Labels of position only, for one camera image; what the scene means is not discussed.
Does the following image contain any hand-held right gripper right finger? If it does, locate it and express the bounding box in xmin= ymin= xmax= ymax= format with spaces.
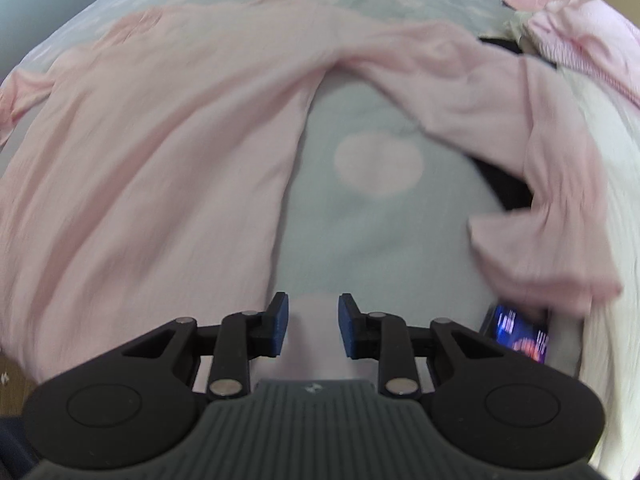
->
xmin=338 ymin=292 xmax=506 ymax=402

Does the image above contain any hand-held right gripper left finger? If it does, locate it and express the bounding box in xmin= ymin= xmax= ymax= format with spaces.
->
xmin=122 ymin=291 xmax=292 ymax=402

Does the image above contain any plain pink shirt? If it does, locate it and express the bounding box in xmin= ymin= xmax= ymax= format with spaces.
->
xmin=0 ymin=0 xmax=624 ymax=382

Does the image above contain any pink embroidered lace garment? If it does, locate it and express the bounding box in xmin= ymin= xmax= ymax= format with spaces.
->
xmin=520 ymin=0 xmax=640 ymax=108

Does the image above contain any polka dot bed blanket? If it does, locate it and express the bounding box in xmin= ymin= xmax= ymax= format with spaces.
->
xmin=0 ymin=0 xmax=581 ymax=386

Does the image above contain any smartphone with lit screen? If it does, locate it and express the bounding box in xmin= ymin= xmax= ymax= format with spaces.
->
xmin=480 ymin=303 xmax=552 ymax=367

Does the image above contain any black garment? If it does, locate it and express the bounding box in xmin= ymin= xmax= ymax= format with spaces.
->
xmin=469 ymin=35 xmax=559 ymax=212

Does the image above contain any white textured cloth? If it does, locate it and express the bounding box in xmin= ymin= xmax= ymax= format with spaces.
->
xmin=510 ymin=10 xmax=640 ymax=466

